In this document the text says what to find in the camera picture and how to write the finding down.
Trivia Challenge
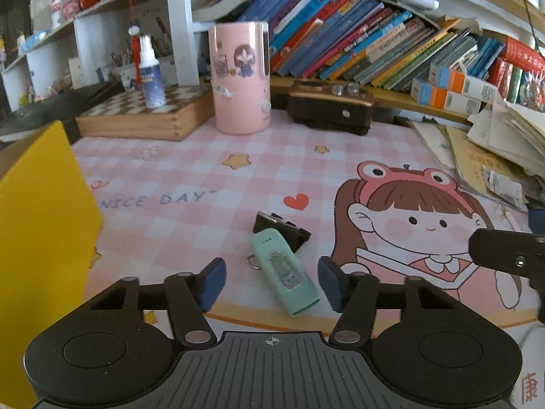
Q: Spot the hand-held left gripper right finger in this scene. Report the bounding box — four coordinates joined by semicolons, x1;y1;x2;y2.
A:
318;256;467;347

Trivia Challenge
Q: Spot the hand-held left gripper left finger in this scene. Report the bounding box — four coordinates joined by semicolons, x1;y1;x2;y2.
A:
79;257;226;349

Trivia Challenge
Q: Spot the mint green case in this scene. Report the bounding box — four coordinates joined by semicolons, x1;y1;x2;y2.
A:
246;229;321;317

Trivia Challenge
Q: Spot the yellow cardboard box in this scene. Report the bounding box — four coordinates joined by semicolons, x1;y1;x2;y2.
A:
0;120;104;405

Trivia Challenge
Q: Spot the pink printed desktop mat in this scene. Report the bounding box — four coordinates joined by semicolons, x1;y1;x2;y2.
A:
70;108;545;409

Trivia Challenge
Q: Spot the pile of papers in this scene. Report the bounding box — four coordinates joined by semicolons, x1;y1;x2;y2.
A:
411;98;545;214

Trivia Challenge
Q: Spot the black binder clip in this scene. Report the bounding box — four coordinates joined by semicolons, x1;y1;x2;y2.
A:
253;212;311;253

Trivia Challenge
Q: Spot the red gift box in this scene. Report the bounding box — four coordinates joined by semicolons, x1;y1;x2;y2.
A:
496;36;545;113

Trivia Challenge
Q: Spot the orange blue white carton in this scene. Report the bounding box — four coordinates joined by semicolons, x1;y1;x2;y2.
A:
411;77;482;113
429;63;499;103

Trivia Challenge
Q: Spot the dark brown case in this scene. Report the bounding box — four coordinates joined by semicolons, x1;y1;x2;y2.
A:
286;79;375;136

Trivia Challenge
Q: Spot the wooden chess box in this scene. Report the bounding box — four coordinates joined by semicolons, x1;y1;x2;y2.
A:
76;84;216;141

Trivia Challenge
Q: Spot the pink cylinder container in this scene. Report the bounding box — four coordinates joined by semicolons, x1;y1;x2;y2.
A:
208;21;272;136

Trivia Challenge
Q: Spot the white spray bottle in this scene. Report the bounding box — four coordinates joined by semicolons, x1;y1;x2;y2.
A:
138;35;167;110

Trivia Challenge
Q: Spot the white pen holder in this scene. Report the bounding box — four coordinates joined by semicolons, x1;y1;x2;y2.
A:
155;17;178;87
111;40;141;90

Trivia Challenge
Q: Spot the black keyboard piano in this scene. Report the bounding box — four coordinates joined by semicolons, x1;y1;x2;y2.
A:
0;83;124;141

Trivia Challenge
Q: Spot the red bottle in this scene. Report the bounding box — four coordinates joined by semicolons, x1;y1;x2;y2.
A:
128;0;143;90

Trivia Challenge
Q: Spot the row of colourful books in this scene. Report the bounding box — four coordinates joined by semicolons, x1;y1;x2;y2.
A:
238;0;505;92

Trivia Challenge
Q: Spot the white box red label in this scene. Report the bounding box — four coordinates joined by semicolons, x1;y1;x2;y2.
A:
68;57;88;90

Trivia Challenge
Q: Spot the white bookshelf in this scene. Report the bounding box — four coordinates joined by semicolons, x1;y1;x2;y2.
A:
0;0;545;124

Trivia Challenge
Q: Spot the black white lying book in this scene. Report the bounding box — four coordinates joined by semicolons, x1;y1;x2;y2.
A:
193;0;267;23

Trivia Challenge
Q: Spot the blue tissue pack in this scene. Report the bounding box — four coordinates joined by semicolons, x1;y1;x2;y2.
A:
21;30;52;49

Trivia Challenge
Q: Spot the white bottle blue cap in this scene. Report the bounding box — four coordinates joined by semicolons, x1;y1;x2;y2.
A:
51;0;68;30

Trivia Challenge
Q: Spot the black cable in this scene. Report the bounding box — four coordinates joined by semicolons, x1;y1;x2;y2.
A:
507;0;545;52

